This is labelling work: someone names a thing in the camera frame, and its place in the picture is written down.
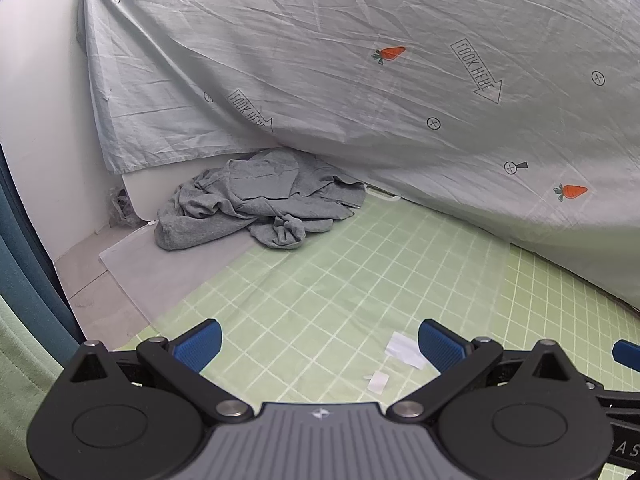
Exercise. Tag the grey carrot print sheet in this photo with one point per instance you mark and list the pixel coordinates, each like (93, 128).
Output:
(520, 116)

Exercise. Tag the crumpled grey plastic bag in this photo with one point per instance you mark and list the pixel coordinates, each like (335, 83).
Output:
(121, 211)

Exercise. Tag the dark teal curtain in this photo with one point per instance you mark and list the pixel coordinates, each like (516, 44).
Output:
(29, 282)

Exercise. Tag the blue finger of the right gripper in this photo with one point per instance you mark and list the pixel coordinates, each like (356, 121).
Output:
(627, 354)

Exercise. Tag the small white tape piece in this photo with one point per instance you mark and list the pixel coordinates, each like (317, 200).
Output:
(377, 382)

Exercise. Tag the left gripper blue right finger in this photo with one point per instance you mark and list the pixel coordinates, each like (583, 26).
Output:
(441, 346)

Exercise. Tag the grey zip hoodie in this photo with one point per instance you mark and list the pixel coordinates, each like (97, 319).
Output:
(281, 196)

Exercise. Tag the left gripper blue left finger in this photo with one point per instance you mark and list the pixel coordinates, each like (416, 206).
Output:
(197, 347)

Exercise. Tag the light green fabric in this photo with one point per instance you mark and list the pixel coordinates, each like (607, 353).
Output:
(27, 374)

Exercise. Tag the large white tape piece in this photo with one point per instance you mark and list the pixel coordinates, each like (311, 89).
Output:
(406, 350)

